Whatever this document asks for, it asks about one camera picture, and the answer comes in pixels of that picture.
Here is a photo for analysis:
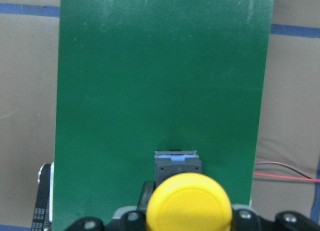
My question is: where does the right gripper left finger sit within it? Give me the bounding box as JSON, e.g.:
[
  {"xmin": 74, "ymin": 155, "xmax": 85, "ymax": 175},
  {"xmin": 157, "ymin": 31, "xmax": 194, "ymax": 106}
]
[{"xmin": 119, "ymin": 181, "xmax": 156, "ymax": 231}]

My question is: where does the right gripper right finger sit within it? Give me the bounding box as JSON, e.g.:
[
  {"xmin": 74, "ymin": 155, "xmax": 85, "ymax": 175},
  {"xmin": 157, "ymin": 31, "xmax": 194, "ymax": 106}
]
[{"xmin": 230, "ymin": 204, "xmax": 258, "ymax": 231}]

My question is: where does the red black wire pair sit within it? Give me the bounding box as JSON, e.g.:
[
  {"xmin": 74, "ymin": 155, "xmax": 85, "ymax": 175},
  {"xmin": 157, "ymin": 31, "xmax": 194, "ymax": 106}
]
[{"xmin": 252, "ymin": 161, "xmax": 320, "ymax": 183}]

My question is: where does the yellow push button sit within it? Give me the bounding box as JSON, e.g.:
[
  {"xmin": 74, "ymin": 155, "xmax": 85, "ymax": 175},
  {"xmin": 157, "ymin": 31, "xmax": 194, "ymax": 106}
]
[{"xmin": 146, "ymin": 150, "xmax": 233, "ymax": 231}]

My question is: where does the green conveyor belt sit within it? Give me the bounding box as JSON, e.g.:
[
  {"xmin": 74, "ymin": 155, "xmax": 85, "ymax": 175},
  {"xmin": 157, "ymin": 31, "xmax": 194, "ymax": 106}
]
[{"xmin": 51, "ymin": 0, "xmax": 274, "ymax": 231}]

